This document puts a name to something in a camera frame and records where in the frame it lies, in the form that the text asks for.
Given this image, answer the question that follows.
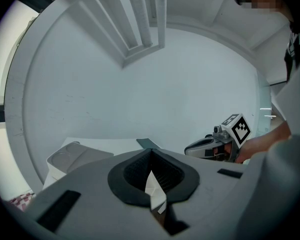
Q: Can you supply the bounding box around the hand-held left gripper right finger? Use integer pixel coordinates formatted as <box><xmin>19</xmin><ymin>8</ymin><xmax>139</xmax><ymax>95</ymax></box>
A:
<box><xmin>149</xmin><ymin>148</ymin><xmax>249</xmax><ymax>240</ymax></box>

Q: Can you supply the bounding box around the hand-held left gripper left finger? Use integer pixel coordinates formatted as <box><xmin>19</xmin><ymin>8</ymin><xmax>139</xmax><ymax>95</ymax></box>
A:
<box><xmin>23</xmin><ymin>148</ymin><xmax>171</xmax><ymax>240</ymax></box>

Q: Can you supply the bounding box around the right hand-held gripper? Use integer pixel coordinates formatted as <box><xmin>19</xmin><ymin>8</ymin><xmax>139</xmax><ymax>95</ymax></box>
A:
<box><xmin>184</xmin><ymin>113</ymin><xmax>252</xmax><ymax>163</ymax></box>

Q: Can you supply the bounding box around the white box with round recesses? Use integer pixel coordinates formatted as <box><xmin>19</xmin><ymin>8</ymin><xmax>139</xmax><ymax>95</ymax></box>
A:
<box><xmin>46</xmin><ymin>141</ymin><xmax>115</xmax><ymax>185</ymax></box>

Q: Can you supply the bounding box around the person's right forearm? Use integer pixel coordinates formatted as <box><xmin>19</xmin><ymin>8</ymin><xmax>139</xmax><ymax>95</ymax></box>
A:
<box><xmin>238</xmin><ymin>120</ymin><xmax>292</xmax><ymax>164</ymax></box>

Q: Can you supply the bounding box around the person's right hand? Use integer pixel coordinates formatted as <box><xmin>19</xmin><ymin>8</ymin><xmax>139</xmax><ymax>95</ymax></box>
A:
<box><xmin>213</xmin><ymin>143</ymin><xmax>244</xmax><ymax>164</ymax></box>

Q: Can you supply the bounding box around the dark grey flat pad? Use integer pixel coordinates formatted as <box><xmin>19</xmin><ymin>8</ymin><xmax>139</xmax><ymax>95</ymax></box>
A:
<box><xmin>136</xmin><ymin>138</ymin><xmax>162</xmax><ymax>150</ymax></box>

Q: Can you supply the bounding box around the red and white checked cloth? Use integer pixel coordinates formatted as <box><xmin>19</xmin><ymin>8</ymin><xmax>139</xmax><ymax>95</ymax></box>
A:
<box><xmin>8</xmin><ymin>192</ymin><xmax>37</xmax><ymax>212</ymax></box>

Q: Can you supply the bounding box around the glass partition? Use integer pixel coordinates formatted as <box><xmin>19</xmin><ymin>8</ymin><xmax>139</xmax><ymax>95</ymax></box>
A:
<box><xmin>254</xmin><ymin>68</ymin><xmax>289</xmax><ymax>141</ymax></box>

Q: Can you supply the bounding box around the black and white striped strap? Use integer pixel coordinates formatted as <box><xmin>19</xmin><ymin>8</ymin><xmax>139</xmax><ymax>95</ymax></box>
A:
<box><xmin>283</xmin><ymin>28</ymin><xmax>300</xmax><ymax>83</ymax></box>

